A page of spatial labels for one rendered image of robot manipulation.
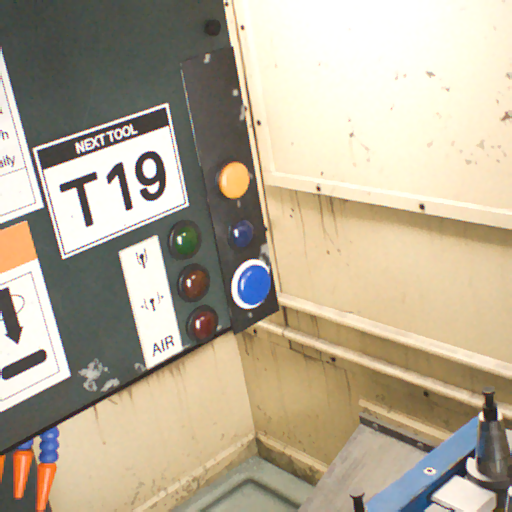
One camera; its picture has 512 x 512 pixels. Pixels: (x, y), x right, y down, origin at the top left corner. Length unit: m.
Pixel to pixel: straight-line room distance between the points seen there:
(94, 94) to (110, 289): 0.12
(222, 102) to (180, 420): 1.49
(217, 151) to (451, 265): 0.94
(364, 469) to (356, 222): 0.49
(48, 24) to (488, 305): 1.08
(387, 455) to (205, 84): 1.27
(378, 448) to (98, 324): 1.27
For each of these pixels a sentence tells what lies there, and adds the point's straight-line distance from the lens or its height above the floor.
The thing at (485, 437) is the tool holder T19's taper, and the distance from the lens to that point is 1.04.
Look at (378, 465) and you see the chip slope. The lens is 1.77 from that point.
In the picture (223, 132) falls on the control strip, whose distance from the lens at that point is 0.60.
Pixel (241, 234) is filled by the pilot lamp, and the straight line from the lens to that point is 0.62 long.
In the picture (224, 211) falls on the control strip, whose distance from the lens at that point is 0.61.
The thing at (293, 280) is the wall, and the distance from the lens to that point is 1.80.
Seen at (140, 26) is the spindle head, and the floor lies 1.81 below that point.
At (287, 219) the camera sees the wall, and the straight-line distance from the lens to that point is 1.74.
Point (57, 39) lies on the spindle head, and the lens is 0.53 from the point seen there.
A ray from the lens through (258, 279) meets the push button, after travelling 0.63.
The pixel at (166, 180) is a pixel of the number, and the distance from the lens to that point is 0.58.
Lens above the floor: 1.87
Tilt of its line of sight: 22 degrees down
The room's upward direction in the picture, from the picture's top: 10 degrees counter-clockwise
